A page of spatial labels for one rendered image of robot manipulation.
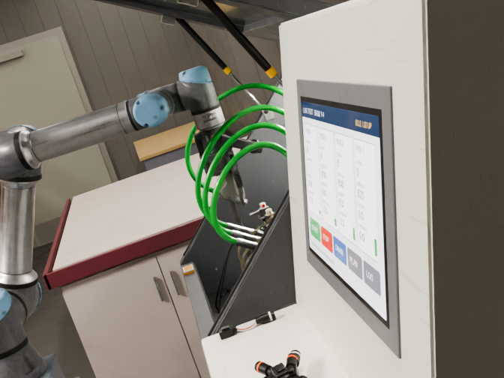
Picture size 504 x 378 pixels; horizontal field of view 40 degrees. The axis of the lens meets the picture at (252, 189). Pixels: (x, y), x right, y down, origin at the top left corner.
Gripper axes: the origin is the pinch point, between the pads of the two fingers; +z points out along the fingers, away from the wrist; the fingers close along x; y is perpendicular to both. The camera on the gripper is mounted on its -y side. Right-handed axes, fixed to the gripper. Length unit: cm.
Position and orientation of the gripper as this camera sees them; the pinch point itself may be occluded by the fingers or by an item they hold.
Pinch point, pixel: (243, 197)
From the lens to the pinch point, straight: 180.9
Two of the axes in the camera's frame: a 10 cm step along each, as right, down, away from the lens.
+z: 3.0, 9.3, 2.2
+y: -9.4, 3.3, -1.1
